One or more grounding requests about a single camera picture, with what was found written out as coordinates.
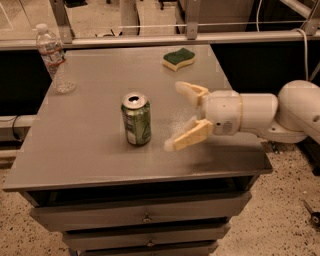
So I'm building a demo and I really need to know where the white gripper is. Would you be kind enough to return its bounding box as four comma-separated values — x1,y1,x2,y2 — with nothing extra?
164,81,242,152

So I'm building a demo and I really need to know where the green soda can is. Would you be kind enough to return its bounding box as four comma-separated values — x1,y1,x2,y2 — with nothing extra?
121,92,151,146

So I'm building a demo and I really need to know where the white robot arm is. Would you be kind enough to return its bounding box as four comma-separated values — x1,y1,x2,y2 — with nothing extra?
164,80,320,151

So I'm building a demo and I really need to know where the grey drawer cabinet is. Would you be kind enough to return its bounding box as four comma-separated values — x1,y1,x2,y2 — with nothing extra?
2,44,274,256

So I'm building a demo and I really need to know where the black caster wheel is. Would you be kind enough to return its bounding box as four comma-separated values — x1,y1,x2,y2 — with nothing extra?
303,200,320,227

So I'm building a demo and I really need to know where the clear plastic water bottle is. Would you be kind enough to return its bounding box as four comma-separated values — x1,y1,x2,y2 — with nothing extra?
36,23,76,94

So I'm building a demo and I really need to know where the metal railing frame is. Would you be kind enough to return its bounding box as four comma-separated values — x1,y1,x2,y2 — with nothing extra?
0,0,320,50

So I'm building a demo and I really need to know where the white cable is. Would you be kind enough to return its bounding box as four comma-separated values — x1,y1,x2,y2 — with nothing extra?
293,27,311,83

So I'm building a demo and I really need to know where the black cable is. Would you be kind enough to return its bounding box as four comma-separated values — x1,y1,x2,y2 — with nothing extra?
11,114,24,142

